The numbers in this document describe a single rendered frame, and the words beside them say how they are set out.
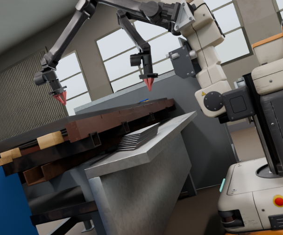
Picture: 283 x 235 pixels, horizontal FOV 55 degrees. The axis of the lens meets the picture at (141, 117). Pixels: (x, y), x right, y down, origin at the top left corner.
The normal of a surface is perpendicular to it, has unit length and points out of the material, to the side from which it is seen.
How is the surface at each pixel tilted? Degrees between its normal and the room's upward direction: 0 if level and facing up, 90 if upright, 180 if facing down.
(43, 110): 90
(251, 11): 90
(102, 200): 90
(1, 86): 90
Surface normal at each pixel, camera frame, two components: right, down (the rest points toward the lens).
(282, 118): -0.40, 0.15
